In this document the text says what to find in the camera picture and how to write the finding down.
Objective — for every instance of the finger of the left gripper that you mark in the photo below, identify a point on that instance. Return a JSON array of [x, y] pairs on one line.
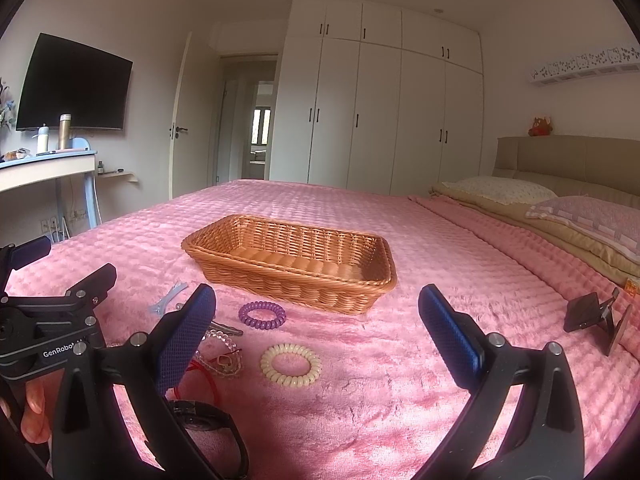
[[14, 257], [88, 293]]

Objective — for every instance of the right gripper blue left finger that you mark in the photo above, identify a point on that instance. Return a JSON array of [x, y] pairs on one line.
[[90, 439]]

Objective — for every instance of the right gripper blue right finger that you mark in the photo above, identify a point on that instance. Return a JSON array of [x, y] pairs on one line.
[[545, 437]]

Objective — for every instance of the light blue hair clip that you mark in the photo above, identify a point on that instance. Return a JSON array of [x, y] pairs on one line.
[[159, 308]]

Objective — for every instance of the black wristband watch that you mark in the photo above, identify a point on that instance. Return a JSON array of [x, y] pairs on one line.
[[215, 434]]

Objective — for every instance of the brown wicker basket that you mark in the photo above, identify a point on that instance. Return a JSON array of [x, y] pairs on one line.
[[325, 269]]

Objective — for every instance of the white bedroom door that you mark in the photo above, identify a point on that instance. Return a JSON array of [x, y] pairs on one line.
[[192, 117]]

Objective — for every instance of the left hand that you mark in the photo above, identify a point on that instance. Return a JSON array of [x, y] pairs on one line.
[[40, 395]]

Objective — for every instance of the white blue desk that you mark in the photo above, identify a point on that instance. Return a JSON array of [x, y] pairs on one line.
[[32, 201]]

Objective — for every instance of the white bottle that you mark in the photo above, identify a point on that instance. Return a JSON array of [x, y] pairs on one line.
[[42, 140]]

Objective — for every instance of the black phone stand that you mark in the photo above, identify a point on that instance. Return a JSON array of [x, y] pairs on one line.
[[587, 311]]

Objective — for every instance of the gold thermos bottle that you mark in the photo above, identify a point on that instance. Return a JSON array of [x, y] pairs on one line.
[[64, 141]]

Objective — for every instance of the pink patterned pillow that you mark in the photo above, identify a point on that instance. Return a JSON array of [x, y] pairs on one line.
[[617, 226]]

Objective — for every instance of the pink bed blanket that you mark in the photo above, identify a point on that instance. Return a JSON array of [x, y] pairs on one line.
[[331, 396]]

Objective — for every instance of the white floral pillow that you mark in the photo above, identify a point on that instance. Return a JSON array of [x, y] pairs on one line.
[[502, 190]]

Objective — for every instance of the beige bed headboard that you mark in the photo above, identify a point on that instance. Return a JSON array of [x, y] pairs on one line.
[[608, 162]]

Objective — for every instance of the red plush toy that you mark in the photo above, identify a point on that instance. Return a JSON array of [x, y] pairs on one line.
[[541, 126]]

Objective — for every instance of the white wardrobe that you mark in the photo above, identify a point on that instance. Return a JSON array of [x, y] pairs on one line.
[[377, 99]]

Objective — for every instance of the small wall shelf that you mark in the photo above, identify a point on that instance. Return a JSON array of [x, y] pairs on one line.
[[126, 175]]

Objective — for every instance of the black wall television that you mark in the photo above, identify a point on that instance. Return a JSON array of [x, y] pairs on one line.
[[66, 77]]

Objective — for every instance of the white decorative wall shelf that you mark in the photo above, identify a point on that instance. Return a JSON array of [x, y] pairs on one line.
[[600, 62]]

